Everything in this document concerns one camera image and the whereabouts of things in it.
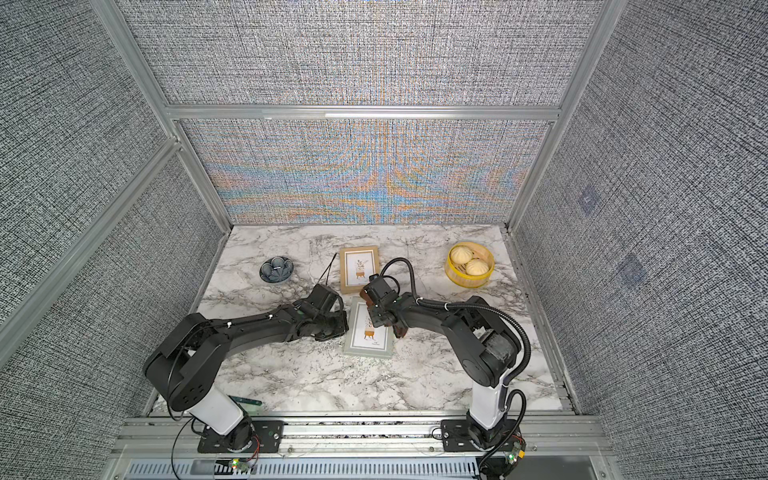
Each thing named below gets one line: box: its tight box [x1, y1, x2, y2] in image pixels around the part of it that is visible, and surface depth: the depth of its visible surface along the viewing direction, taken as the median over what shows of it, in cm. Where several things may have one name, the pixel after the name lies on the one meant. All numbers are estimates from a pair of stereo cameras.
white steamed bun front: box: [465, 259, 489, 276], surface depth 102 cm
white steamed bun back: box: [450, 246, 473, 265], surface depth 105 cm
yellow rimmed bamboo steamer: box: [445, 241, 495, 289], surface depth 104 cm
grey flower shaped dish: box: [259, 256, 294, 283], surface depth 105 cm
